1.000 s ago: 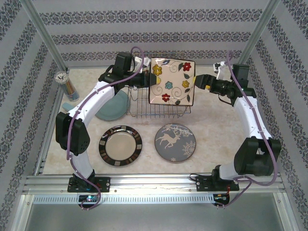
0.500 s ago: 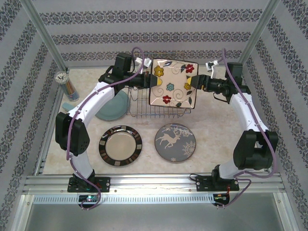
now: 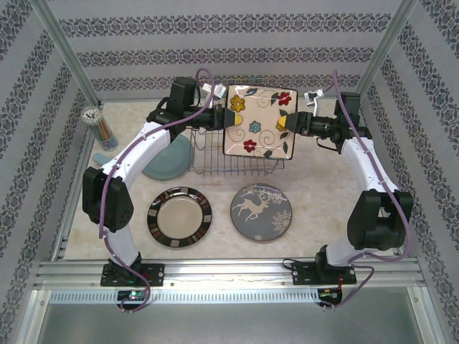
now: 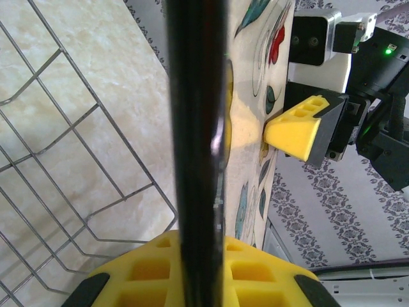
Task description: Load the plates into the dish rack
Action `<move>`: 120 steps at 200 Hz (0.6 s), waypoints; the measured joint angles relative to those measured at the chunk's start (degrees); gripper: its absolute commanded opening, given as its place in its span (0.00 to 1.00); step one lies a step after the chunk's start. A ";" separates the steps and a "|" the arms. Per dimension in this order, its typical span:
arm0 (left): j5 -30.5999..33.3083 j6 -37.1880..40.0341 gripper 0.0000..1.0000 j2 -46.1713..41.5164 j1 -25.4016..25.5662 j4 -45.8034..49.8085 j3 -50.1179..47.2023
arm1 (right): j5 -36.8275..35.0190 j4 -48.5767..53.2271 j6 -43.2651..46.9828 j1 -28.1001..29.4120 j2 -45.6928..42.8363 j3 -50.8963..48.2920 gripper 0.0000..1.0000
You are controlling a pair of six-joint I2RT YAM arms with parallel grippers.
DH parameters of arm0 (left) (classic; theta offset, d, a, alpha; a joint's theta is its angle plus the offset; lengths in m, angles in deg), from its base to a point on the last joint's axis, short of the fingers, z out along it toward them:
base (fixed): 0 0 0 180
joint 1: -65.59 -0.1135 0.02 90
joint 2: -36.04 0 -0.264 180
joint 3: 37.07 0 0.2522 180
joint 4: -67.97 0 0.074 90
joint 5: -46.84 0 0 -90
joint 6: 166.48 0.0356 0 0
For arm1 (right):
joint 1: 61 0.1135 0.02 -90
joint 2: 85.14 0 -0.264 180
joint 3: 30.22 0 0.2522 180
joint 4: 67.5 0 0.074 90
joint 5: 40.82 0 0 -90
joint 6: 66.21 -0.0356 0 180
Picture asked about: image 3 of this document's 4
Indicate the square floral plate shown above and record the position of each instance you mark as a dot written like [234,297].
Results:
[260,122]

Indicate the teal round plate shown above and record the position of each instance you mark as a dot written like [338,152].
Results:
[168,161]

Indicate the grey deer round plate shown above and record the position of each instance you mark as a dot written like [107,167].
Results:
[258,222]

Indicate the black rimmed round plate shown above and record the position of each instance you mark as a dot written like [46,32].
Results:
[179,216]

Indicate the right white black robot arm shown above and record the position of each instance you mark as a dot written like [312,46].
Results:
[369,168]

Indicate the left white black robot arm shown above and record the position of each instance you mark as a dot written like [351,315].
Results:
[140,154]

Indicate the clear tube of pencils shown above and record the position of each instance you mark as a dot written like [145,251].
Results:
[104,134]

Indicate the teal stapler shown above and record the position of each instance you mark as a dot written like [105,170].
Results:
[99,158]

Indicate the small circuit board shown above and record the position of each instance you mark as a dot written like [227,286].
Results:
[330,294]
[132,295]

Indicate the aluminium side rail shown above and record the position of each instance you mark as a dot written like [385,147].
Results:
[363,114]
[84,157]

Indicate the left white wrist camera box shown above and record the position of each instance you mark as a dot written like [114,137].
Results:
[218,92]

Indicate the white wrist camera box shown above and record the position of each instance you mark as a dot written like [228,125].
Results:
[218,92]
[315,96]

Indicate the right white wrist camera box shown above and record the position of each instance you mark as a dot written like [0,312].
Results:
[315,96]

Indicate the aluminium frame post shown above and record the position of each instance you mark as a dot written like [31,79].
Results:
[68,50]
[385,50]

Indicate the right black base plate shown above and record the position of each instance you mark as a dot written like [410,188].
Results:
[305,274]

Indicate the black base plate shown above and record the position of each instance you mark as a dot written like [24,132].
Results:
[154,274]
[305,274]

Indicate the long aluminium mounting rail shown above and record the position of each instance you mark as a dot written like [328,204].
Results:
[229,272]

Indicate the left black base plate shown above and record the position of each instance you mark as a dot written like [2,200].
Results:
[154,274]

